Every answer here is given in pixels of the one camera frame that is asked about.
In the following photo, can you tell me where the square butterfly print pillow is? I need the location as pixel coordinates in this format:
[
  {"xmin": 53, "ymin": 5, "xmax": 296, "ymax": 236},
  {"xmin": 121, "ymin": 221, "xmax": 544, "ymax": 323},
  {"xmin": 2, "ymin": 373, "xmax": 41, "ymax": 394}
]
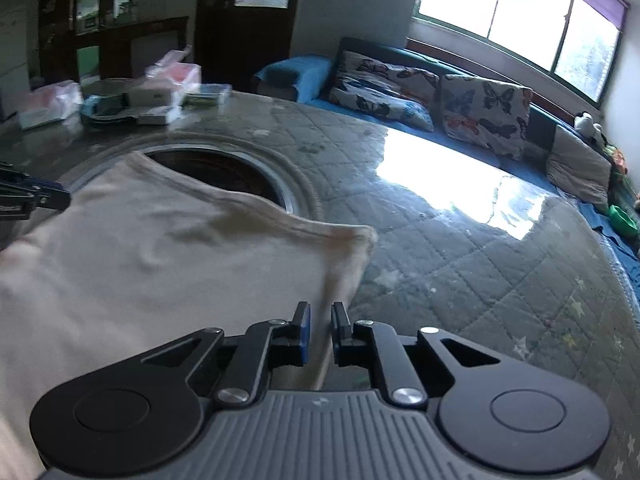
[{"xmin": 439, "ymin": 74, "xmax": 535, "ymax": 161}]

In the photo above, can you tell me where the long butterfly print pillow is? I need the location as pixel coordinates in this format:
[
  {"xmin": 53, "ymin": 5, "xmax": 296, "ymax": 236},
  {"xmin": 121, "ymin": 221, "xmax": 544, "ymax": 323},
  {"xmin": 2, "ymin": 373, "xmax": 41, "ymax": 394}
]
[{"xmin": 328, "ymin": 50, "xmax": 441, "ymax": 132}]

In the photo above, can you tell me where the window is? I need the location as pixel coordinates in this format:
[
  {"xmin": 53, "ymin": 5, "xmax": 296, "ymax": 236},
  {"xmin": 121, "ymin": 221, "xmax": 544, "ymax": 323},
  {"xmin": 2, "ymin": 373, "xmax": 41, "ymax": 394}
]
[{"xmin": 412, "ymin": 0, "xmax": 628, "ymax": 103}]

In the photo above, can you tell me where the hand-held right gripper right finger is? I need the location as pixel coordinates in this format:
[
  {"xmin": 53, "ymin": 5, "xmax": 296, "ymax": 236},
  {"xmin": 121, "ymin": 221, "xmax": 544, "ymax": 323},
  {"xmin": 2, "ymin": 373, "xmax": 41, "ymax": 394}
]
[{"xmin": 331, "ymin": 301, "xmax": 501, "ymax": 406}]

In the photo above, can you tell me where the blue sofa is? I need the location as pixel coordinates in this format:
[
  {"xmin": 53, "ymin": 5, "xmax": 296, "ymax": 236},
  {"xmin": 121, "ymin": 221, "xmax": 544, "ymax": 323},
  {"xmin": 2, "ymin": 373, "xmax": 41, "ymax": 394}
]
[{"xmin": 252, "ymin": 37, "xmax": 640, "ymax": 306}]

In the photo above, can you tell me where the black and blue tray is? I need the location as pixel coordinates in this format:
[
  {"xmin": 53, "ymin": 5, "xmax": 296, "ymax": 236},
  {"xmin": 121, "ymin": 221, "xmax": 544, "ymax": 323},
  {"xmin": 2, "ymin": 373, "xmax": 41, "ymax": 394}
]
[{"xmin": 80, "ymin": 95, "xmax": 142, "ymax": 124}]

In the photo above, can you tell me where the grey pillow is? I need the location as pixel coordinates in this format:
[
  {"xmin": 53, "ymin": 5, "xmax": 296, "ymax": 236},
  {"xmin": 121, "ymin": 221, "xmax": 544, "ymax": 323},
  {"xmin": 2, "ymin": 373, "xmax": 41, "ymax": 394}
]
[{"xmin": 545, "ymin": 124, "xmax": 613, "ymax": 216}]

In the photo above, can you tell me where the clear plastic tray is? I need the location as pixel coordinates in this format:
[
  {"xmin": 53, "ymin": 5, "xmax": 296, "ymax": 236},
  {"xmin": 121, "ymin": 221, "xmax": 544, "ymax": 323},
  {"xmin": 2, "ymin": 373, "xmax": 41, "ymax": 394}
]
[{"xmin": 182, "ymin": 85, "xmax": 232, "ymax": 107}]

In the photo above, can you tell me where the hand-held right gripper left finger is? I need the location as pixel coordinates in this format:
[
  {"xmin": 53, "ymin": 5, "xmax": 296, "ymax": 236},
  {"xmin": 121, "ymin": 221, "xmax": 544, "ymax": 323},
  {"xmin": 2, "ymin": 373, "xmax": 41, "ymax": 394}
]
[{"xmin": 142, "ymin": 301, "xmax": 312, "ymax": 408}]

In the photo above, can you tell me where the green plastic basin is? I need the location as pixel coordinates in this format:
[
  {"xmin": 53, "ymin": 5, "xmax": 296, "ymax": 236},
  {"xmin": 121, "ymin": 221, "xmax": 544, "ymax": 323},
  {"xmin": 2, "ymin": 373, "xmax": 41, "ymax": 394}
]
[{"xmin": 607, "ymin": 202, "xmax": 640, "ymax": 238}]

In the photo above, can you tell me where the pink box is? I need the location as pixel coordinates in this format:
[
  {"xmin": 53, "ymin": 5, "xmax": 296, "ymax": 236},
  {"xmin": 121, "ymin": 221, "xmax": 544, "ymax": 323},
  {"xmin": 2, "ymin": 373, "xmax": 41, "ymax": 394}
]
[{"xmin": 145, "ymin": 50, "xmax": 202, "ymax": 96}]

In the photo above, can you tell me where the dark wooden door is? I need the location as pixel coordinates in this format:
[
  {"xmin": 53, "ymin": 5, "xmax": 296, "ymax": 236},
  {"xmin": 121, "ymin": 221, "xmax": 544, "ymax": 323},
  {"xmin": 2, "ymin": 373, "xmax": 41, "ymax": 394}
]
[{"xmin": 195, "ymin": 0, "xmax": 306, "ymax": 93}]

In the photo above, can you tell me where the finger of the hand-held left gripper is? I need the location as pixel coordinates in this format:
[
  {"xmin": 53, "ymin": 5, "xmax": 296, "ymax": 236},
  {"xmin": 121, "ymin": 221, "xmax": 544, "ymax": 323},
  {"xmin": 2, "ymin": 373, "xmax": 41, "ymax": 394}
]
[{"xmin": 0, "ymin": 161, "xmax": 72, "ymax": 221}]

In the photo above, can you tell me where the panda plush toy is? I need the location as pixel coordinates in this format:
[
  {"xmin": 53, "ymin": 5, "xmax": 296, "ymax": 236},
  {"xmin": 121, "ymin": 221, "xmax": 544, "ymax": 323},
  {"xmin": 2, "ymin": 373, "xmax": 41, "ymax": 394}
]
[{"xmin": 574, "ymin": 111, "xmax": 606, "ymax": 142}]

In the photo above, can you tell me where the green and orange plush toy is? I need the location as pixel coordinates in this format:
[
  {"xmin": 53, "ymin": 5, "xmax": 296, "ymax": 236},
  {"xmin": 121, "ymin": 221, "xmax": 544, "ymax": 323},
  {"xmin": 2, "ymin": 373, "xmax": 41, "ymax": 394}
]
[{"xmin": 602, "ymin": 142, "xmax": 630, "ymax": 172}]

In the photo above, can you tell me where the pink tissue pack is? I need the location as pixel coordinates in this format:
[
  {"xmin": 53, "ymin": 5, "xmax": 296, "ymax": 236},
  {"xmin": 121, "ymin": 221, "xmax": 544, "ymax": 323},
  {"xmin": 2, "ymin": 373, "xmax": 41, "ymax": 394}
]
[{"xmin": 17, "ymin": 81, "xmax": 84, "ymax": 131}]

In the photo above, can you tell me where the dark wooden cabinet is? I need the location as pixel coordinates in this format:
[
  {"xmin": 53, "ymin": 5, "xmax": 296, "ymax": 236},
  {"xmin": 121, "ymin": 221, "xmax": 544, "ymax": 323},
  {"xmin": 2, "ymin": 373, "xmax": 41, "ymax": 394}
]
[{"xmin": 37, "ymin": 0, "xmax": 191, "ymax": 81}]

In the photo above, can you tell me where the cream shirt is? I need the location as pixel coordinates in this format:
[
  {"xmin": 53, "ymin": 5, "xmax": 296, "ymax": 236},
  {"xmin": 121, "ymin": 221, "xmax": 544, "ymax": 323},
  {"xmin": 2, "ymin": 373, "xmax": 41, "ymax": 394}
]
[{"xmin": 0, "ymin": 151, "xmax": 378, "ymax": 480}]

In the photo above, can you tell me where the blue towel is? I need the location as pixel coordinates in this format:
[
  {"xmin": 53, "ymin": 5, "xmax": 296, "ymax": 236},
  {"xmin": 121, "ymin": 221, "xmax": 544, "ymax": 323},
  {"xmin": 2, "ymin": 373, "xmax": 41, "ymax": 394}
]
[{"xmin": 252, "ymin": 55, "xmax": 333, "ymax": 101}]

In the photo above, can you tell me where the round black table cooktop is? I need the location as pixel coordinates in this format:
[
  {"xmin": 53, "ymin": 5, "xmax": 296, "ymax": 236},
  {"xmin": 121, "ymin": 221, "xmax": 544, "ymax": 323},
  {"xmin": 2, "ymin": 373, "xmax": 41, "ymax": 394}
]
[{"xmin": 145, "ymin": 146, "xmax": 293, "ymax": 211}]

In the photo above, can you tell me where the flat white box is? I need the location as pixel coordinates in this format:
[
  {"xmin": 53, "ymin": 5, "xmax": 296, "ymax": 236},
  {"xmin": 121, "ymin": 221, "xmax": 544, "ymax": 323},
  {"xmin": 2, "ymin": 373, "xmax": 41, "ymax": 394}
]
[{"xmin": 135, "ymin": 105, "xmax": 181, "ymax": 126}]

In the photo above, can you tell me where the grey quilted table cover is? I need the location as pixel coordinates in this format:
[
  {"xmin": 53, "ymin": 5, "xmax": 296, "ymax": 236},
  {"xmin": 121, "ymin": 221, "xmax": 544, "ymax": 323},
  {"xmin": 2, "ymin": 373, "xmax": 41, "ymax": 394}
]
[{"xmin": 0, "ymin": 91, "xmax": 640, "ymax": 480}]

